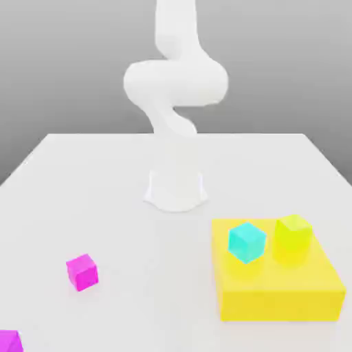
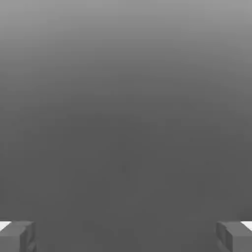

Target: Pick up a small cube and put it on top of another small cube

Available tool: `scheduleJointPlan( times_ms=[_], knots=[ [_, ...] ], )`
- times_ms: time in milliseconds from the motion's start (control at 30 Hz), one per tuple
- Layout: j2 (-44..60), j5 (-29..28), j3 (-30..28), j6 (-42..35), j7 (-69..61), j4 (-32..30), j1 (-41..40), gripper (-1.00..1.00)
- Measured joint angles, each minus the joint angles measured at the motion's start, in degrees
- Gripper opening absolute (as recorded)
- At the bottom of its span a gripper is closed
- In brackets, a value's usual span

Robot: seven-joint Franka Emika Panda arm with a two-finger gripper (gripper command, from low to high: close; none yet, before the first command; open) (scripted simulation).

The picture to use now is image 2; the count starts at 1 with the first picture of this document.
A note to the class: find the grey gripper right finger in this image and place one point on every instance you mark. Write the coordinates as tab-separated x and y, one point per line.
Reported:
238	237

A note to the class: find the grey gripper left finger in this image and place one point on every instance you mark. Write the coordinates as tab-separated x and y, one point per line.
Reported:
13	236

